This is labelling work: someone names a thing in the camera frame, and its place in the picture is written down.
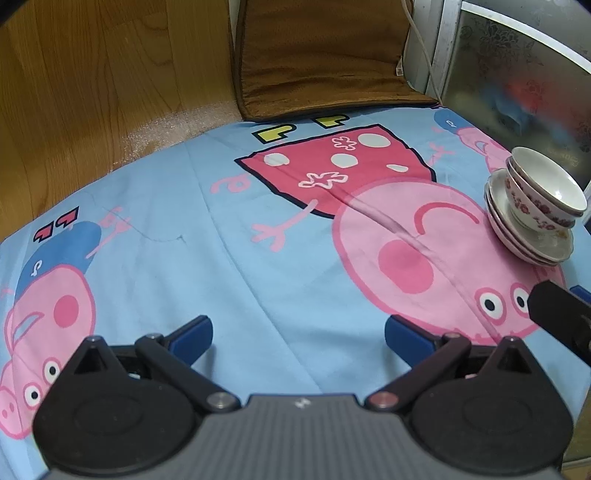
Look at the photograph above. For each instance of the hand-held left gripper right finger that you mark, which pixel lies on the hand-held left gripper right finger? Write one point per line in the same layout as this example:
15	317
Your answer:
406	337

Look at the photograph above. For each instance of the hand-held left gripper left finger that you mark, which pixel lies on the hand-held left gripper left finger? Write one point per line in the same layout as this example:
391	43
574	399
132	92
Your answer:
194	334

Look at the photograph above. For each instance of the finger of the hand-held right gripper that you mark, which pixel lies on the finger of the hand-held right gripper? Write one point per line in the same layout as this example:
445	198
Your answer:
558	309

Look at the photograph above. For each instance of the white plate with floral print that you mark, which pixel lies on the white plate with floral print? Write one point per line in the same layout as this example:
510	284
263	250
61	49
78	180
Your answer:
508	235
549	242
517	251

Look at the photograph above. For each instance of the white bowl pink floral print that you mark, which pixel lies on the white bowl pink floral print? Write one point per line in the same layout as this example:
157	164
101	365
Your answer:
549	180
526	207

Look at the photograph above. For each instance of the printed cartoon blanket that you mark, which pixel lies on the printed cartoon blanket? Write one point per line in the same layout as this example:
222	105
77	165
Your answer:
277	230

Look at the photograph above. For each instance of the brown seat cushion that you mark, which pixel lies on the brown seat cushion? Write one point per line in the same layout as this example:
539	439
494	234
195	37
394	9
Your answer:
314	60

